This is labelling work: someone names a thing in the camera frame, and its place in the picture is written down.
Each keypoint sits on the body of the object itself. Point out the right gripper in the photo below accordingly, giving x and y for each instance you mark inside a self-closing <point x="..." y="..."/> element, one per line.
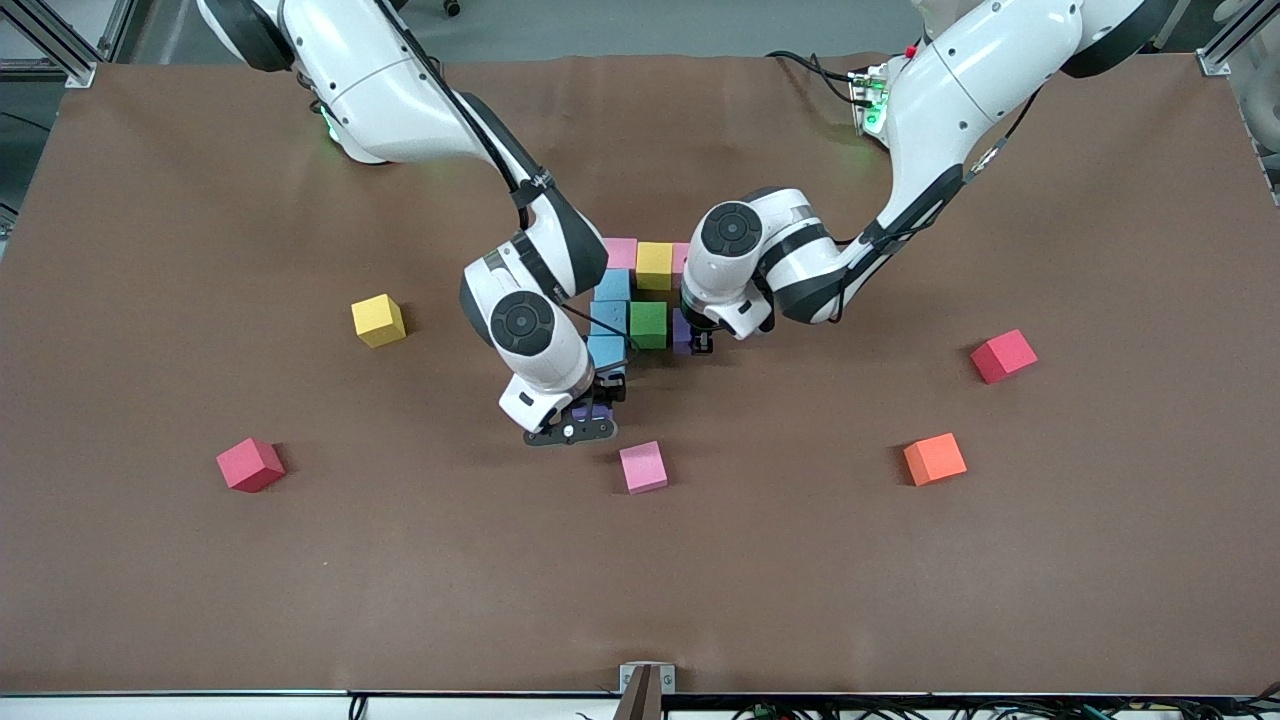
<point x="607" y="386"/>

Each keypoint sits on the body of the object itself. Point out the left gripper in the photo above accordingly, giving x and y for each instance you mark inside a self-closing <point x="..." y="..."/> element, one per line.
<point x="703" y="342"/>

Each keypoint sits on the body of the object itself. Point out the purple foam cube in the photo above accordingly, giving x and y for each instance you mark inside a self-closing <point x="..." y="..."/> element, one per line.
<point x="590" y="410"/>
<point x="681" y="330"/>

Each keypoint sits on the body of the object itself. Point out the green foam cube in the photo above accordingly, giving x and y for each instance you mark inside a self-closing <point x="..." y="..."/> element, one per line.
<point x="648" y="325"/>

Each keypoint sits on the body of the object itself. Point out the pink foam cube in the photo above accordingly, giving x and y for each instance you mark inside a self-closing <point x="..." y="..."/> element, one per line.
<point x="622" y="253"/>
<point x="680" y="260"/>
<point x="643" y="468"/>

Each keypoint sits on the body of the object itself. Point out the blue foam cube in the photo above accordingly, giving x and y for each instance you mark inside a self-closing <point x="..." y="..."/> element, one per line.
<point x="610" y="352"/>
<point x="616" y="285"/>
<point x="614" y="316"/>

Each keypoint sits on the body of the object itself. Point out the yellow foam cube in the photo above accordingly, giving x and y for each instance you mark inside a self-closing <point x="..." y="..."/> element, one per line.
<point x="655" y="266"/>
<point x="378" y="322"/>

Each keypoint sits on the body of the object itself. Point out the orange foam cube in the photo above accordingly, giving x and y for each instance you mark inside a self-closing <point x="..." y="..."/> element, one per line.
<point x="936" y="460"/>

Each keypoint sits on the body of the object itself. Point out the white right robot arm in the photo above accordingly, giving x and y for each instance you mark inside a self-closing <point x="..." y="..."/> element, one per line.
<point x="520" y="322"/>

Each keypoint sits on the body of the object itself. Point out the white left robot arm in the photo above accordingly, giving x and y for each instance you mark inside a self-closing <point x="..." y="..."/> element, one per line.
<point x="735" y="230"/>

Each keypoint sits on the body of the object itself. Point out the brown table mat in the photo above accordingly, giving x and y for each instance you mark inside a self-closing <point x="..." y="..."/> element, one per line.
<point x="640" y="580"/>

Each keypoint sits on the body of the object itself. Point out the base connector box green light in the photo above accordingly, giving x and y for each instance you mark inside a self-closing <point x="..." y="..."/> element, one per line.
<point x="870" y="100"/>

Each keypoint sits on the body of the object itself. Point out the red foam cube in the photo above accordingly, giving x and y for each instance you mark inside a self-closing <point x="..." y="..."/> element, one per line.
<point x="1004" y="357"/>
<point x="250" y="466"/>

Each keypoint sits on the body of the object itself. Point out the silver metal bracket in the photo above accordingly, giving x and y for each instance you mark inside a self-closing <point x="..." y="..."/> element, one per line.
<point x="668" y="682"/>

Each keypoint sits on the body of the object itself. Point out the white table edge rail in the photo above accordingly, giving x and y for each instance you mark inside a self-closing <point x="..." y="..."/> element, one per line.
<point x="200" y="708"/>

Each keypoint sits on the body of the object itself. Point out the aluminium frame profile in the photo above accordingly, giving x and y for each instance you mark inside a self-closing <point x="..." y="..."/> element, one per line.
<point x="80" y="75"/>
<point x="118" y="30"/>
<point x="1215" y="62"/>

